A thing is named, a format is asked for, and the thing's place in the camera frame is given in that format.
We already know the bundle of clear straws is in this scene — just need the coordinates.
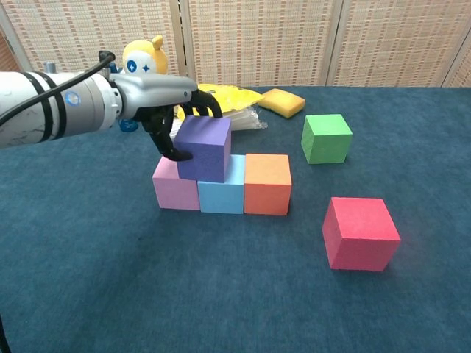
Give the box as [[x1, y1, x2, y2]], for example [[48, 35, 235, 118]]
[[171, 106, 269, 132]]

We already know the woven bamboo folding screen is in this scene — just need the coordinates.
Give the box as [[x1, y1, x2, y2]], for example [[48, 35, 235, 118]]
[[0, 0, 471, 93]]

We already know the yellow sponge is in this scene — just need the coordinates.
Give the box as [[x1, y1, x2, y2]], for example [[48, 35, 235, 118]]
[[257, 88, 306, 119]]

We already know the light blue foam cube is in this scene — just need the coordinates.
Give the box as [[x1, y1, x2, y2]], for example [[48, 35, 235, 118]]
[[197, 154, 247, 215]]

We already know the teal felt table cloth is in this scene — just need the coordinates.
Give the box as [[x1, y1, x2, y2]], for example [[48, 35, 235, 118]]
[[0, 86, 471, 353]]

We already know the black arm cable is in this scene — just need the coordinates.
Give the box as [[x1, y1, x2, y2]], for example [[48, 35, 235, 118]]
[[0, 50, 116, 126]]

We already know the orange foam cube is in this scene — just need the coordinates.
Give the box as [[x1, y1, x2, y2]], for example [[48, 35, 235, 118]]
[[243, 153, 293, 216]]

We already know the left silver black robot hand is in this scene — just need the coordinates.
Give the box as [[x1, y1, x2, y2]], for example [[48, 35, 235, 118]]
[[110, 73, 224, 163]]

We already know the purple foam cube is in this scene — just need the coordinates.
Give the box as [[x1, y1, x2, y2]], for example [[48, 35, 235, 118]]
[[173, 115, 233, 184]]

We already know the red foam cube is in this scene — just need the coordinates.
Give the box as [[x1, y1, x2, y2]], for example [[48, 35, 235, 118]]
[[322, 196, 402, 272]]

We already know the yellow plush robot toy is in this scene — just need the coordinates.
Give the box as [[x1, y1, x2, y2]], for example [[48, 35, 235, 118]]
[[121, 35, 171, 79]]

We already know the green foam cube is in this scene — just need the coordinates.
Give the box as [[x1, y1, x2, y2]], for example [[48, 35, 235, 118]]
[[300, 113, 353, 165]]

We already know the yellow snack bag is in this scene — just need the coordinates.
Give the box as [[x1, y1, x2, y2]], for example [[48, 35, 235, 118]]
[[172, 83, 263, 122]]

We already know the pink foam cube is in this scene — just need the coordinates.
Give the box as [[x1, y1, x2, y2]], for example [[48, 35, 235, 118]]
[[152, 156, 202, 211]]

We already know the blue spray bottle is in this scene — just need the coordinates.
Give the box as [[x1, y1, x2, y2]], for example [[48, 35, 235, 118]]
[[107, 62, 140, 133]]

